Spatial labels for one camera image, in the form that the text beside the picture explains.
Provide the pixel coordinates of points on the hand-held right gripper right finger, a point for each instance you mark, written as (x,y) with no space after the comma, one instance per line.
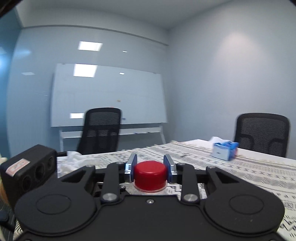
(171,169)

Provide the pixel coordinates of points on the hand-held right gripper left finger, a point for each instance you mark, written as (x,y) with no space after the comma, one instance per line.
(130,166)

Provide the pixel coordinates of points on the red bottle cap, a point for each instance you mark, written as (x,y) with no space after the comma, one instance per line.
(150,175)

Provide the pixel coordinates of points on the black mesh office chair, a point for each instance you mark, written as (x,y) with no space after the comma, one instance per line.
(261,132)
(101,132)

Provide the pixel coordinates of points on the crumpled white tissue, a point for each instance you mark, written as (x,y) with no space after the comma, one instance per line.
(74,161)

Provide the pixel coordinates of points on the blue tissue box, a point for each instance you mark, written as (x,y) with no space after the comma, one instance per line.
(224,150)

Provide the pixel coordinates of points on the patterned white tablecloth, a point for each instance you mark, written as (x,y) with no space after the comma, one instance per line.
(231,164)

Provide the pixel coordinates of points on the whiteboard on stand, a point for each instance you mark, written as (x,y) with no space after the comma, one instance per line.
(104,97)

